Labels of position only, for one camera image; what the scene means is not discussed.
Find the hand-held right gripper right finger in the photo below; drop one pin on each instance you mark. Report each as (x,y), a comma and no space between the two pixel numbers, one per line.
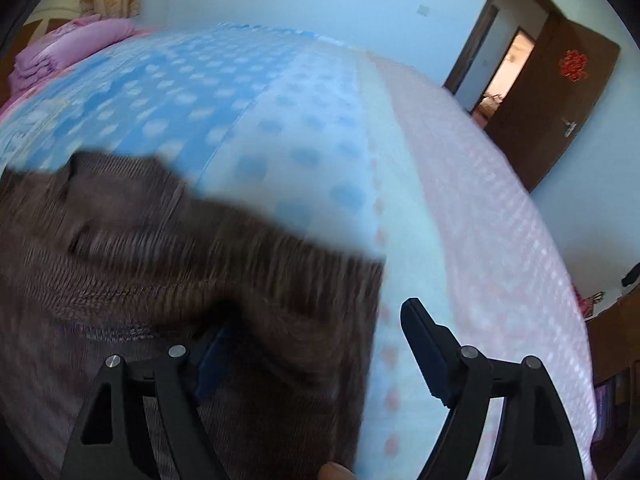
(425,340)

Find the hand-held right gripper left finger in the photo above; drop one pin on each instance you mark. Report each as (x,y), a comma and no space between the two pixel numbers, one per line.
(212,365)

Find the brown knitted sweater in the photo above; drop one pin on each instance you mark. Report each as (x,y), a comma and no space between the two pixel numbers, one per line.
(175,310)

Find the person's right hand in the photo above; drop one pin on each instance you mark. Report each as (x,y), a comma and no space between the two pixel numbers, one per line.
(336,472)

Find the polka-dot bed sheet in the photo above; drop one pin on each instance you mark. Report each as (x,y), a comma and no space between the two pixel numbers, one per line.
(400,185)

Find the red checked bag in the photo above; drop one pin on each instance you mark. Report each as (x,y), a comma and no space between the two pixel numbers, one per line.
(590,304)

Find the wooden cabinet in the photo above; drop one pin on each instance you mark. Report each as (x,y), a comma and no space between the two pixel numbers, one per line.
(617,350)

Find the dark green cloth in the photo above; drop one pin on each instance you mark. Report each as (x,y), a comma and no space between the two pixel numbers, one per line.
(632,276)

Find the brown wooden door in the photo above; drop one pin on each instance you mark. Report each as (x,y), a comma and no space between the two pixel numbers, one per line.
(555,110)

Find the red paper door decoration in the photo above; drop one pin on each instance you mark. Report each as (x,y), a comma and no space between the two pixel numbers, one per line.
(574,65)

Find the folded pink blanket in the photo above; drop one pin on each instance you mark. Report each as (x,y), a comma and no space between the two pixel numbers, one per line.
(75,50)

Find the cream and wood headboard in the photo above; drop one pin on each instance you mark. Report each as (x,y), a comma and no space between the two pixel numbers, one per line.
(55,17)

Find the brown door frame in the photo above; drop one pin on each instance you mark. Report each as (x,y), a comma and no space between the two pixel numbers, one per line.
(480,35)

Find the white wall switch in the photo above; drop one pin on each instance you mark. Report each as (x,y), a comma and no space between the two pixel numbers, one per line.
(423,10)

